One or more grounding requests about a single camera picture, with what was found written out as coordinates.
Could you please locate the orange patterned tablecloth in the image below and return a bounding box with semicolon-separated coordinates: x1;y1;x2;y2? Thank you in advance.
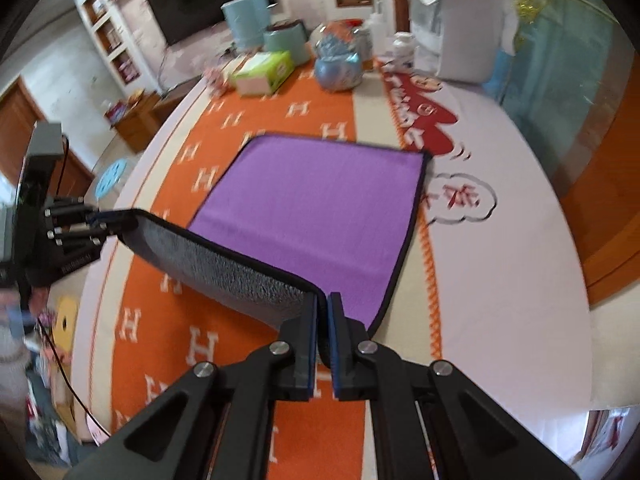
70;55;597;480

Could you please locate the orange patterned blanket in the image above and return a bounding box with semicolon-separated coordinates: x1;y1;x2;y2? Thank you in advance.
110;56;447;480

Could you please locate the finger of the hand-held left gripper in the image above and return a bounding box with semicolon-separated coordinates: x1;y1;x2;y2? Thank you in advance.
46;224;127;262
44;196;137;229

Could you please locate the yellow stool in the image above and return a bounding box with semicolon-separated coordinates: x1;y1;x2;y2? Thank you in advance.
51;295;82;362

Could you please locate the white wall shelf unit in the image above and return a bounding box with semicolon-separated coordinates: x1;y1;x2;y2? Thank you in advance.
74;0;167;97

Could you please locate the clear plastic bottle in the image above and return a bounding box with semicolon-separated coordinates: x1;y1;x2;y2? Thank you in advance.
366;9;389;57

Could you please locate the tall light blue canister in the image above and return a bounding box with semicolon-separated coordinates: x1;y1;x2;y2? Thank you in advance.
221;0;272;55

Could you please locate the short teal canister dark lid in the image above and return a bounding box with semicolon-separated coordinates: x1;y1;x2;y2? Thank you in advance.
262;20;314;67

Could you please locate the wooden door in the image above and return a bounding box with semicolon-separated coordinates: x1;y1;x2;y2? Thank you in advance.
0;75;97;192

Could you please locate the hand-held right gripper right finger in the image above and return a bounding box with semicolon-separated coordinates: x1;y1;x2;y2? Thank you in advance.
327;291;582;480

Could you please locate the white cloth-covered appliance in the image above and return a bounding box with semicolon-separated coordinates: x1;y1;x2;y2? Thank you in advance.
398;0;522;84

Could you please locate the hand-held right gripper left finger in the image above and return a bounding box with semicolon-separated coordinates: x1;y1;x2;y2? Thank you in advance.
62;291;321;480

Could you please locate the black cable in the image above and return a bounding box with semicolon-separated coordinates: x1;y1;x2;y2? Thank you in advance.
36;317;112;442

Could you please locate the wooden cabinet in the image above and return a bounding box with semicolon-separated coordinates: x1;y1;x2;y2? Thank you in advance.
112;89;177;154

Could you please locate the purple towel with grey underside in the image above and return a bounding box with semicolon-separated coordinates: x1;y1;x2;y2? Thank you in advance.
116;132;434;367

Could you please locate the green tissue box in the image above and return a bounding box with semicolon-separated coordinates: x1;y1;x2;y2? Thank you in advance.
229;50;296;98

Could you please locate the round blue stool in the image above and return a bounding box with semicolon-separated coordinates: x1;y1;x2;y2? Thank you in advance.
93;158;132;199

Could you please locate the black television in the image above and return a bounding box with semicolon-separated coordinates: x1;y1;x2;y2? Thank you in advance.
146;0;240;47

